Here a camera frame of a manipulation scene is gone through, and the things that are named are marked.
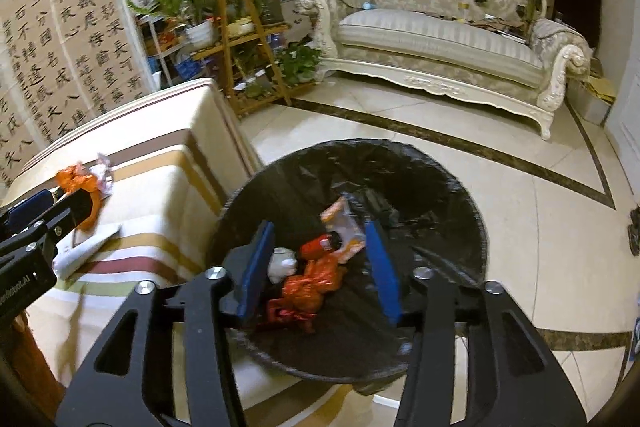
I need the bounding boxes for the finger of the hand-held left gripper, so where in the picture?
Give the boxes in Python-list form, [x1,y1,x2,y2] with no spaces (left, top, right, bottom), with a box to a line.
[0,189,55,238]
[37,188,101,253]

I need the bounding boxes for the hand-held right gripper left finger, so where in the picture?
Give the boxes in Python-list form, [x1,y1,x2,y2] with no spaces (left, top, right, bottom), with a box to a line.
[55,221,276,427]

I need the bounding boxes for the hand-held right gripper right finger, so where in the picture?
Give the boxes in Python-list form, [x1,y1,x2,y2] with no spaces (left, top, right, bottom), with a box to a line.
[365,220,586,427]

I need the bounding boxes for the orange wrapper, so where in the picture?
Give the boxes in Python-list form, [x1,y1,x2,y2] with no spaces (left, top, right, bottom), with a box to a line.
[281,257,347,314]
[55,162,101,230]

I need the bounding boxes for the white tube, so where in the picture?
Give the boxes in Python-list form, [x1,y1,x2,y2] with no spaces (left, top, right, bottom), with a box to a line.
[52,222,123,270]

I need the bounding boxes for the silver wrapper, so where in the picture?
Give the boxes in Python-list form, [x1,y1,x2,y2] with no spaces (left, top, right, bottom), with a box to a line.
[92,153,115,196]

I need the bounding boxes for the orange and white packet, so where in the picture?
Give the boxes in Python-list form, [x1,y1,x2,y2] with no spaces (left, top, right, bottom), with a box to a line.
[320,196,366,264]

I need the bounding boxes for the bin with black bag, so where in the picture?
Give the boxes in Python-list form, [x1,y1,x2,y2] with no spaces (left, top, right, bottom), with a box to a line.
[207,139,487,395]

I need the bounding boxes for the striped tablecloth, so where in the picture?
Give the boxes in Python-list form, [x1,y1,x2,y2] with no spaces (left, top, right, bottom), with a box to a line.
[0,78,361,427]

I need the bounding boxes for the metal storage rack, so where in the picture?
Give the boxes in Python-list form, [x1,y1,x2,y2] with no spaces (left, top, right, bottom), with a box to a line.
[135,14,196,90]

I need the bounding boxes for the small leafy floor plant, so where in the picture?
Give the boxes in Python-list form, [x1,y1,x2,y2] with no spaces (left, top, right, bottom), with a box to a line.
[272,42,323,85]

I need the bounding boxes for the wooden plant stand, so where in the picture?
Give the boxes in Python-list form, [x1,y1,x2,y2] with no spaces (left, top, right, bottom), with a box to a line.
[192,0,293,118]

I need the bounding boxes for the yellow bowl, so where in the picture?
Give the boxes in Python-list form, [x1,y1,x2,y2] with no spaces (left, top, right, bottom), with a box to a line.
[227,18,256,38]

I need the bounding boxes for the ornate cream sofa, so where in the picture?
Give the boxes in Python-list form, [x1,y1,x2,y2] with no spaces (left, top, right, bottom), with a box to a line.
[295,0,593,142]

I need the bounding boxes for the dark shoes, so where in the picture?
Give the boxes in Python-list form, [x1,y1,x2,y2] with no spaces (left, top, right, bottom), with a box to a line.
[627,207,640,253]

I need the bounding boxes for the cardboard box with yellow papers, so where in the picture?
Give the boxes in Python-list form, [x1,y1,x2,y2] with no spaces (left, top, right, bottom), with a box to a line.
[567,57,618,128]

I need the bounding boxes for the pile of papers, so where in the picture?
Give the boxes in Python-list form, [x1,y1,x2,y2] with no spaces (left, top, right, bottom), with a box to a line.
[435,2,531,42]

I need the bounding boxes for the white panel door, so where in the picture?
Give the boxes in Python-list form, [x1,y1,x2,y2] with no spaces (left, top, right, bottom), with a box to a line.
[605,72,640,152]

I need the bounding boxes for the black rectangular panel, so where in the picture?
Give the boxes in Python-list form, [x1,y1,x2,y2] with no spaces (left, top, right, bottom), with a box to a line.
[554,0,603,50]

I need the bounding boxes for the calligraphy wall scroll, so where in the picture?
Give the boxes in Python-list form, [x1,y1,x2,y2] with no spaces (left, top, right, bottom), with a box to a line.
[0,0,158,188]

